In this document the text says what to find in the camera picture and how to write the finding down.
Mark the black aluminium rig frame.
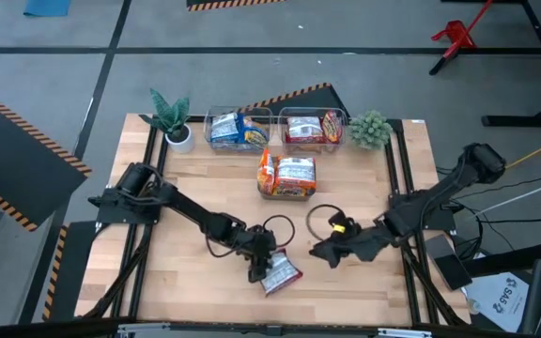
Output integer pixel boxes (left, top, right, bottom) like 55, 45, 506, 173
75, 115, 473, 338

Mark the white cable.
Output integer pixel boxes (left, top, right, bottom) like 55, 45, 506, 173
467, 173, 541, 221

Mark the black desk leg frame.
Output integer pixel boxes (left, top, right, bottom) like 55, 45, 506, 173
439, 0, 541, 129

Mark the white printed paper sheet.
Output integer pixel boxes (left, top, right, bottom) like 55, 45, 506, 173
464, 270, 531, 333

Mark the red Maruchan ramen pack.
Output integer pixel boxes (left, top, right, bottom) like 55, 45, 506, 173
286, 115, 327, 145
320, 109, 346, 145
259, 248, 304, 298

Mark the blue Maruchan ramen pack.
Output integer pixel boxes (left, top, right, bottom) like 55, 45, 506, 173
243, 124, 271, 146
209, 111, 247, 145

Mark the black desk bar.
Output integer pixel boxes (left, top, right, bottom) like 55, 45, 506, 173
460, 239, 541, 278

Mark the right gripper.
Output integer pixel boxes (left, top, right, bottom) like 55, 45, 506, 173
308, 223, 394, 270

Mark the black looped cable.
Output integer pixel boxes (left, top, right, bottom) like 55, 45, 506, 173
263, 214, 296, 249
305, 204, 347, 241

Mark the clear plastic bin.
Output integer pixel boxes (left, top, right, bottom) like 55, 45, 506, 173
277, 106, 348, 155
203, 105, 274, 155

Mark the blue floor mat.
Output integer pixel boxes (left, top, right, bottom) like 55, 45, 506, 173
23, 0, 73, 19

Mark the fuzzy green artificial plant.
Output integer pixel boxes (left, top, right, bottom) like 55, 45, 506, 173
348, 109, 394, 151

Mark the black floor cable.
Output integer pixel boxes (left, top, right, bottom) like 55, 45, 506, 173
479, 215, 541, 224

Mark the black hazard-striped floor mat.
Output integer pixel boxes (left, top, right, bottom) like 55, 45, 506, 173
0, 82, 93, 234
185, 0, 290, 13
42, 220, 100, 323
237, 82, 351, 119

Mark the yellow extension cable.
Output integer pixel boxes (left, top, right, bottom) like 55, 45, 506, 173
504, 131, 541, 171

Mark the red floor stand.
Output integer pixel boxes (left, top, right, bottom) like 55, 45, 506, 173
428, 0, 496, 76

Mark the orange snack packet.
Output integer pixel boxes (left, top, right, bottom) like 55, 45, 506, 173
255, 152, 322, 202

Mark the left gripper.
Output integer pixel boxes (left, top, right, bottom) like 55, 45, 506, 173
240, 227, 281, 284

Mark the snake plant in white pot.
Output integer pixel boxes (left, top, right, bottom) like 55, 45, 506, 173
138, 87, 195, 155

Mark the dark gray flat box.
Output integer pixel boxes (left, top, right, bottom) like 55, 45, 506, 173
424, 233, 474, 292

